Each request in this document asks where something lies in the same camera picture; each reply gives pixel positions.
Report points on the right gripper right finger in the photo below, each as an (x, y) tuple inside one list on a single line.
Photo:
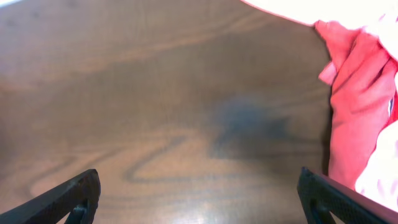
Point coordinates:
[(323, 198)]

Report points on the red shirt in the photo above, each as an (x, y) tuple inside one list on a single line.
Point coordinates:
[(361, 74)]

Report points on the coral pink shirt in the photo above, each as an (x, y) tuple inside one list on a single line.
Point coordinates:
[(378, 181)]

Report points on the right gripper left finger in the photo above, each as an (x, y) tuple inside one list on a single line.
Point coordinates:
[(76, 199)]

